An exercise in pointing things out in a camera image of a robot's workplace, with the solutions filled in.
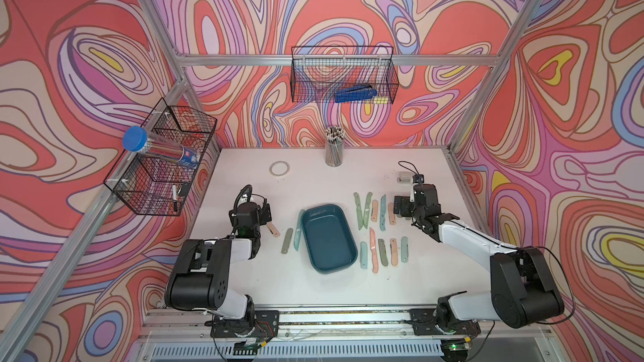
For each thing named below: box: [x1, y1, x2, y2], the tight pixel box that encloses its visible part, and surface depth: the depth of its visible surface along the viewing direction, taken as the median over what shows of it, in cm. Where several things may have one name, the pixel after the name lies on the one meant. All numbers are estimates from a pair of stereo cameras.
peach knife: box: [389, 237, 399, 266], surface depth 90 cm
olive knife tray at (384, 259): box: [378, 237, 390, 267], surface depth 90 cm
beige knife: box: [266, 222, 281, 238], surface depth 95 cm
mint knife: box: [400, 236, 409, 264], surface depth 90 cm
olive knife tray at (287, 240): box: [280, 227, 294, 254], surface depth 92 cm
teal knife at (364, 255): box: [359, 241, 369, 270], surface depth 88 cm
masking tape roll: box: [269, 160, 291, 176], surface depth 114 cm
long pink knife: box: [368, 227, 380, 275], surface depth 90 cm
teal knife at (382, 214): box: [379, 194, 387, 232], surface depth 100 cm
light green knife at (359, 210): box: [353, 191, 364, 231], surface depth 100 cm
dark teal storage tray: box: [301, 203, 359, 275], surface depth 91 cm
